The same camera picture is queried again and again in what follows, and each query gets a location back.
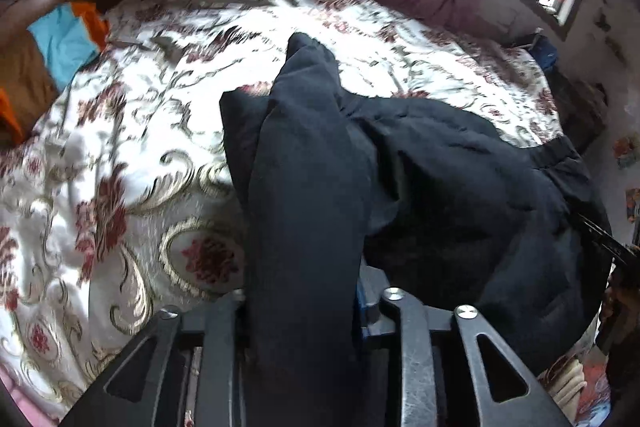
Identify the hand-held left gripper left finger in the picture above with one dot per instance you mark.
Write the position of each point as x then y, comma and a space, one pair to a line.
220, 357

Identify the orange cloth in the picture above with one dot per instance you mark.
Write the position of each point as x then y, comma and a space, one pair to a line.
92, 24
11, 119

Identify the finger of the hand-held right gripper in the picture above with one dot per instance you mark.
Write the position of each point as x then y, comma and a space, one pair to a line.
607, 243

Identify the blue bag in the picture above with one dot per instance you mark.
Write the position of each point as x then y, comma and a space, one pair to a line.
542, 49

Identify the colourful wall sticker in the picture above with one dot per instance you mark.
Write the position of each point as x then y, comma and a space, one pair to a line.
627, 152
634, 206

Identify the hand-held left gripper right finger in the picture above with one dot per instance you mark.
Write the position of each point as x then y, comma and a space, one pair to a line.
374, 313

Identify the floral bedspread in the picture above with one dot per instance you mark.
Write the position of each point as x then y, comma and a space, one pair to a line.
125, 132

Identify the light blue cloth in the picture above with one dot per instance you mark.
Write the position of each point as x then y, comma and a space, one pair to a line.
62, 42

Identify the colourful patterned cloth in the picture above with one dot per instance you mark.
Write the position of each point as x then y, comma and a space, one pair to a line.
575, 387

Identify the black garment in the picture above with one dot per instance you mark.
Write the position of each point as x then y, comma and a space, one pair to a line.
450, 167

